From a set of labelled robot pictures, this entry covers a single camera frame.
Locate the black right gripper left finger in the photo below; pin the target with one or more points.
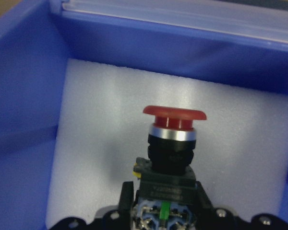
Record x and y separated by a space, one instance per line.
126 199

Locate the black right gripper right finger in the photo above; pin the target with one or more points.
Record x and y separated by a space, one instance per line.
203 204

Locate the red mushroom push button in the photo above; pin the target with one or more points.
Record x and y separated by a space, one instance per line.
165 199

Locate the blue bin with buttons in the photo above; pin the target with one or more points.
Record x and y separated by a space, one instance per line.
213 41

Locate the white liner in receiving bin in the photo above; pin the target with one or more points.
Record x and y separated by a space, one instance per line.
241 154

